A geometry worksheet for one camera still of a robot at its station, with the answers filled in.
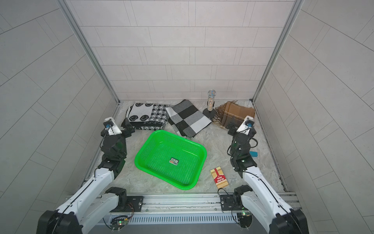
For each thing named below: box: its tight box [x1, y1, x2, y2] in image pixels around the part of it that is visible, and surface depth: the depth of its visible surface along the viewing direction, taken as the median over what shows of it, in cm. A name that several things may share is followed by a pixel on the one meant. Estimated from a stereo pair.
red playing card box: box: [210, 166, 229, 189], surface depth 80 cm
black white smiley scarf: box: [125, 102, 170, 131], surface depth 104 cm
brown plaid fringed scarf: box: [211, 99, 256, 128], surface depth 108 cm
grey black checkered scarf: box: [165, 99, 213, 139], surface depth 104 cm
